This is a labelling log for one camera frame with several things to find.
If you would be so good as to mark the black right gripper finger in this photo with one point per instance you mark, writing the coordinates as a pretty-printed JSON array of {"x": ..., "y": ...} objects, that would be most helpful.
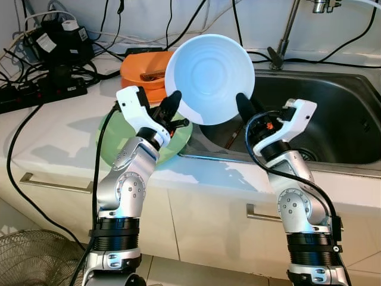
[{"x": 244, "y": 107}]

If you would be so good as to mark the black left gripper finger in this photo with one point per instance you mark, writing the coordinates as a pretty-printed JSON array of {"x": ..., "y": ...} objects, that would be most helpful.
[
  {"x": 172, "y": 102},
  {"x": 181, "y": 123}
]

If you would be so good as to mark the patterned brown chopsticks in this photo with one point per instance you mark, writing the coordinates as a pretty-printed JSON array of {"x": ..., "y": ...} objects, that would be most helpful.
[{"x": 153, "y": 75}]

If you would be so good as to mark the white ceramic bowl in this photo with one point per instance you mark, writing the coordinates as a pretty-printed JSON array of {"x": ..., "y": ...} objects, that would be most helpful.
[{"x": 208, "y": 71}]

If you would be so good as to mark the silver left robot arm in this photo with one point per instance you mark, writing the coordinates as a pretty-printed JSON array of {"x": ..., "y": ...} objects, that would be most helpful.
[{"x": 122, "y": 190}]

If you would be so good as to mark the brown wooden chopstick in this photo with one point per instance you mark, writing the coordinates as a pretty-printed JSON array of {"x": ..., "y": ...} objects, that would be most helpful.
[{"x": 232, "y": 138}]

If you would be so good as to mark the orange plastic bowl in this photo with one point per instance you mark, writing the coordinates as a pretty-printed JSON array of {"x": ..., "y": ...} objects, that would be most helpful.
[{"x": 134, "y": 77}]

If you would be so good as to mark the metal sink drain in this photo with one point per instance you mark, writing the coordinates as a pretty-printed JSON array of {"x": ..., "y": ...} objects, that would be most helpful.
[{"x": 309, "y": 154}]

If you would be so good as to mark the light green plate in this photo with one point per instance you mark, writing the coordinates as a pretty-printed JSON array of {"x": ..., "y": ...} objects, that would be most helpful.
[{"x": 110, "y": 146}]

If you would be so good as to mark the stainless steel sink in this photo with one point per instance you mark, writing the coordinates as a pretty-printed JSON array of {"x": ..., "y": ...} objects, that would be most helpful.
[{"x": 333, "y": 107}]

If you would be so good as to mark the chrome faucet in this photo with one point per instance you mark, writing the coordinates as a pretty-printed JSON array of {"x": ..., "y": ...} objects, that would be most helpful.
[{"x": 286, "y": 33}]

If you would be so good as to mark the white cabinet door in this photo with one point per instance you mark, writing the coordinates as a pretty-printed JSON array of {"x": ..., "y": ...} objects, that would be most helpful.
[
  {"x": 59, "y": 214},
  {"x": 208, "y": 232}
]

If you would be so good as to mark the black power adapter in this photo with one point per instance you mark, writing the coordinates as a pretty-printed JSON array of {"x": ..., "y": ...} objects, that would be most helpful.
[{"x": 56, "y": 44}]

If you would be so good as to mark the black power strip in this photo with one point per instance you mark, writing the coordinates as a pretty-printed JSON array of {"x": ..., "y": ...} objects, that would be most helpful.
[{"x": 36, "y": 95}]

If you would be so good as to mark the grey fan grille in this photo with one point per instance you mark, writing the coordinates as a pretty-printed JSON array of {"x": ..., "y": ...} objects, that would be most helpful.
[{"x": 30, "y": 259}]

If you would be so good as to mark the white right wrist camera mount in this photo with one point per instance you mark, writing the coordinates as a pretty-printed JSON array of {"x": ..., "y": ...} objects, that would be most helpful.
[{"x": 300, "y": 113}]

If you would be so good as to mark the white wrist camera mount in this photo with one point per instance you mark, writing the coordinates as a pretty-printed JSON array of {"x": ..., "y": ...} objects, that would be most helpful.
[
  {"x": 300, "y": 113},
  {"x": 132, "y": 101}
]

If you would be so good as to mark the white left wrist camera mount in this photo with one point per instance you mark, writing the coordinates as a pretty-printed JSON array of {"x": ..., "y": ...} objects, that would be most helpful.
[{"x": 132, "y": 101}]

